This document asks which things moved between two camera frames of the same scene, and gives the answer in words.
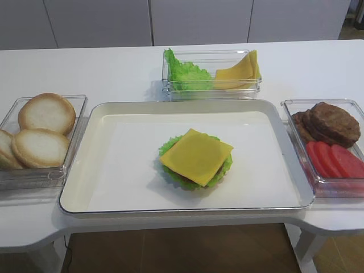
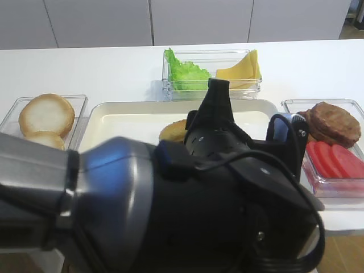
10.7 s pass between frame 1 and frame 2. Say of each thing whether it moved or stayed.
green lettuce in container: stayed
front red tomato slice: stayed
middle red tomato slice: stayed
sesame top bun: moved
